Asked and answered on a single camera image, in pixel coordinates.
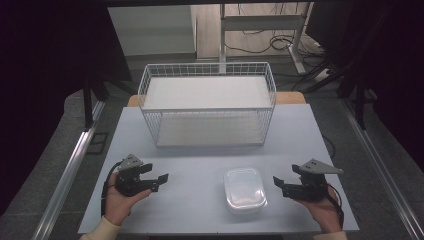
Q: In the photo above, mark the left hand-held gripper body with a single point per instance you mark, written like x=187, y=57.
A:
x=128, y=183

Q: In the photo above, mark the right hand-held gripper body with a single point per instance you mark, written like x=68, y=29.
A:
x=311, y=186

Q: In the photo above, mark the clear plastic lidded container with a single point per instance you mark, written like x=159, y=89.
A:
x=245, y=190

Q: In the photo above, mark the person's left hand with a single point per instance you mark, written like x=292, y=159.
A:
x=118, y=205

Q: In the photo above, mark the person's right hand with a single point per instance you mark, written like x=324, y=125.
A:
x=321, y=210

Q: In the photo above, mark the black floor grate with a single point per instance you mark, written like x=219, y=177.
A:
x=98, y=143

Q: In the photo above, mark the wooden board under table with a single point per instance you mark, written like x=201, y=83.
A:
x=290, y=97

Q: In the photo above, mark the black metal stand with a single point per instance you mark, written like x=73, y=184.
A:
x=88, y=110

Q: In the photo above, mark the white power strip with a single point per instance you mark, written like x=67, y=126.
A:
x=321, y=75

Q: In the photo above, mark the dark curtain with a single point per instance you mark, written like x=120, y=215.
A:
x=43, y=83
x=393, y=66

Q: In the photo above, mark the aluminium rail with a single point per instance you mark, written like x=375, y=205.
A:
x=383, y=170
x=68, y=173

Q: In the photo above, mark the white metal desk frame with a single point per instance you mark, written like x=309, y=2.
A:
x=260, y=22

